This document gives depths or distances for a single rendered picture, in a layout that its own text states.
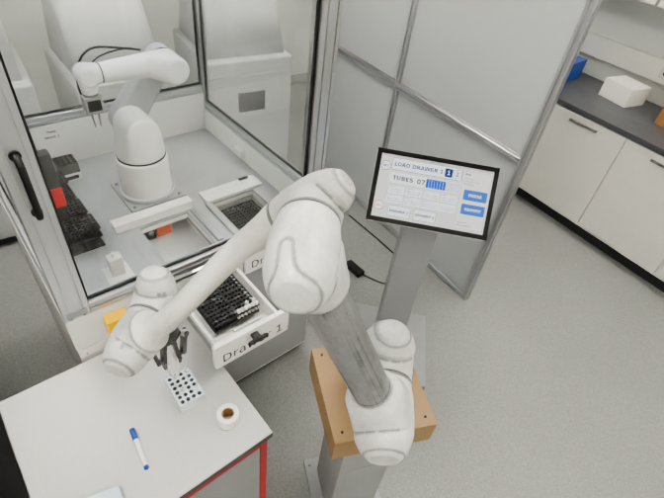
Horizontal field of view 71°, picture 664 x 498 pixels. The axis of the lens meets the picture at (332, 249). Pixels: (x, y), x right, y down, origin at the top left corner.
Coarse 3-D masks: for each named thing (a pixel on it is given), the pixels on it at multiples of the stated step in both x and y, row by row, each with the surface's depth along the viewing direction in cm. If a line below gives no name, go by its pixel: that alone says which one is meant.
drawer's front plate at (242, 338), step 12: (276, 312) 159; (252, 324) 155; (264, 324) 156; (276, 324) 161; (288, 324) 167; (240, 336) 151; (216, 348) 146; (228, 348) 150; (252, 348) 160; (216, 360) 150; (228, 360) 154
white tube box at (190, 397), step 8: (184, 368) 154; (168, 376) 152; (184, 376) 152; (192, 376) 153; (168, 384) 150; (176, 384) 150; (184, 384) 150; (192, 384) 151; (176, 392) 149; (184, 392) 148; (192, 392) 151; (200, 392) 150; (176, 400) 146; (184, 400) 146; (192, 400) 146; (200, 400) 149; (184, 408) 146
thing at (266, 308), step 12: (192, 276) 172; (240, 276) 176; (180, 288) 171; (252, 288) 171; (264, 300) 167; (192, 312) 160; (264, 312) 171; (192, 324) 162; (204, 324) 164; (204, 336) 156; (216, 336) 161; (228, 336) 161
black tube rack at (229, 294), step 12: (228, 288) 169; (240, 288) 170; (216, 300) 169; (228, 300) 165; (240, 300) 165; (204, 312) 160; (216, 312) 160; (228, 312) 161; (252, 312) 166; (216, 324) 158; (228, 324) 161
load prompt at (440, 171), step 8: (392, 160) 197; (400, 160) 197; (408, 160) 197; (392, 168) 197; (400, 168) 197; (408, 168) 197; (416, 168) 197; (424, 168) 197; (432, 168) 197; (440, 168) 196; (448, 168) 196; (456, 168) 196; (440, 176) 197; (448, 176) 196; (456, 176) 196
